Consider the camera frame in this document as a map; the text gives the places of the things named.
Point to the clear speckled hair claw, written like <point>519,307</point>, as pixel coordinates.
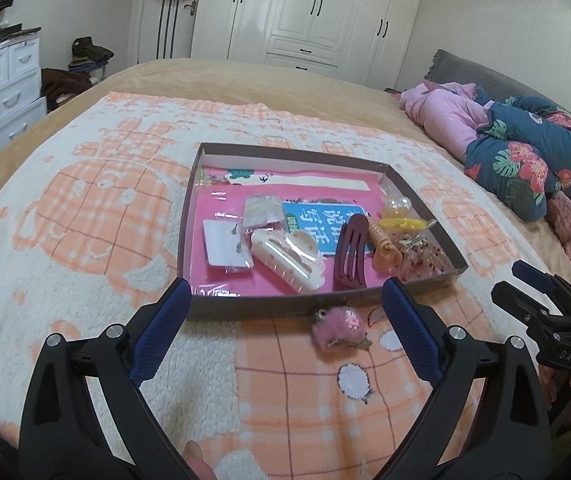
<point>422,259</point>

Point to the maroon hair clip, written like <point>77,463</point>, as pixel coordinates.
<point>350,254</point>

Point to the brown cardboard tray box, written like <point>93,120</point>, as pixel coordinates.
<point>383,258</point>

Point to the white wardrobe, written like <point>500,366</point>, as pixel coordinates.
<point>360,41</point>

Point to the dark clothes pile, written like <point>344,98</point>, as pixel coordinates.
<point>87,56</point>

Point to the brown clothes heap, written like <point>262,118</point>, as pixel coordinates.
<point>56,83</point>

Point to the clear bag necklace card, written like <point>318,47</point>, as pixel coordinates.
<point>262,210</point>

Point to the tan bedspread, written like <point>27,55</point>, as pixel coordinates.
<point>277,88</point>

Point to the left hand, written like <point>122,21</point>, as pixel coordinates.
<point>193,455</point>

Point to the pink book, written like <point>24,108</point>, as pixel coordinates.
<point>316,201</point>

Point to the yellow rings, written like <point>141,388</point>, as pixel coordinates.
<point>400,223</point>

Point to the blue floral quilt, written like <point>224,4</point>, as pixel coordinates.
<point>522,154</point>

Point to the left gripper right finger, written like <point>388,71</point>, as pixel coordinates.
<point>510,434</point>

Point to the white drawer cabinet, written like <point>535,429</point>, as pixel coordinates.
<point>21,102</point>

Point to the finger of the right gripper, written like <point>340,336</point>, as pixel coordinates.
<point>524,308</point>
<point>535,274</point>

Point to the pearl bead bracelet bag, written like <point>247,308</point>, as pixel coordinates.
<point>395,204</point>

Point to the white door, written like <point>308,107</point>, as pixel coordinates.
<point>160,29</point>

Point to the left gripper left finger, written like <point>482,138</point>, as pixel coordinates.
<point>60,432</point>

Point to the grey headboard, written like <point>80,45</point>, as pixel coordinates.
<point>449,67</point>

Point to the cream hair claw clip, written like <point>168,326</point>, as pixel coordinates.
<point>294,257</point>

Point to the white earring card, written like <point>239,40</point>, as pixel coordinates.
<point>227,245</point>

